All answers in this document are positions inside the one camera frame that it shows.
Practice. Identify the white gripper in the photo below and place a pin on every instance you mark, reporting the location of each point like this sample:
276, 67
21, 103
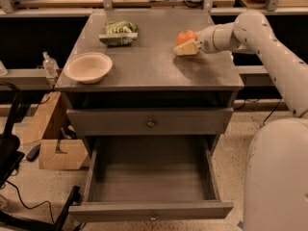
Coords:
206, 39

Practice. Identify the orange fruit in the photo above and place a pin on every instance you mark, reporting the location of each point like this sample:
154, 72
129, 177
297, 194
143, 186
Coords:
185, 36

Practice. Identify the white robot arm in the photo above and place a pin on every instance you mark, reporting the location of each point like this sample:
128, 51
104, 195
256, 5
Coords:
276, 172

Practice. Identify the grey drawer cabinet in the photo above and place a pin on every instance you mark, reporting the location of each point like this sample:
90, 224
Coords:
147, 73

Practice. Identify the closed grey top drawer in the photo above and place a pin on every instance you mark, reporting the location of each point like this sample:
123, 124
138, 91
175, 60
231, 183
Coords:
146, 121

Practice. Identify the open grey drawer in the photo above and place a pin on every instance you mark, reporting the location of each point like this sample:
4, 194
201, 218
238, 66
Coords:
135, 178

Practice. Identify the green chip bag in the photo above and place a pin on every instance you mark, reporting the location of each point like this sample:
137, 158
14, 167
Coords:
119, 33

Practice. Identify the white paper bowl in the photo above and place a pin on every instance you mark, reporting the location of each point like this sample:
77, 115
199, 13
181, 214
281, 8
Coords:
88, 68

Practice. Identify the clear sanitizer bottle left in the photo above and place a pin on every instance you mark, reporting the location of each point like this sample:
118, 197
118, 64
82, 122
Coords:
50, 65

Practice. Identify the cardboard box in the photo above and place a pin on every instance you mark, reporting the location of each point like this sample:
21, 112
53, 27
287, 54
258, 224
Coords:
46, 128

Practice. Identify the black power brick left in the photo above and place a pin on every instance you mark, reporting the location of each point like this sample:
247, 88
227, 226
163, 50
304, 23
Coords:
34, 152

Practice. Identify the black chair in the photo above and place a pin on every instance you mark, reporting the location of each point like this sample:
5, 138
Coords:
10, 158

